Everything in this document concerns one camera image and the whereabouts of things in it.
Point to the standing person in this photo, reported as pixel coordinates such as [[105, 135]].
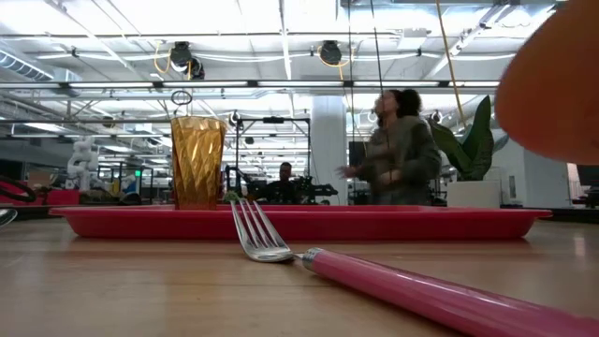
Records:
[[402, 150]]

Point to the orange plastic plate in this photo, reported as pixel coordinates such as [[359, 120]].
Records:
[[557, 93]]

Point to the white pillar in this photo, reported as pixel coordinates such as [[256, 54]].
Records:
[[330, 150]]

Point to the white robot figure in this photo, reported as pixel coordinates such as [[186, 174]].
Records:
[[83, 161]]

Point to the red background box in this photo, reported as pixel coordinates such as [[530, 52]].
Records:
[[63, 197]]

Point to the green plant in white pot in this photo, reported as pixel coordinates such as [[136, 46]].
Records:
[[472, 194]]

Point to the amber plastic cup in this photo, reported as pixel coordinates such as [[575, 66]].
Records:
[[196, 164]]

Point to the black background workstation frame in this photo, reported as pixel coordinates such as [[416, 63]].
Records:
[[273, 120]]

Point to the seated person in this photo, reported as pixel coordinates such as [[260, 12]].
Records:
[[283, 189]]

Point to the red plastic tray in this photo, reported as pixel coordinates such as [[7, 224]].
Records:
[[374, 227]]

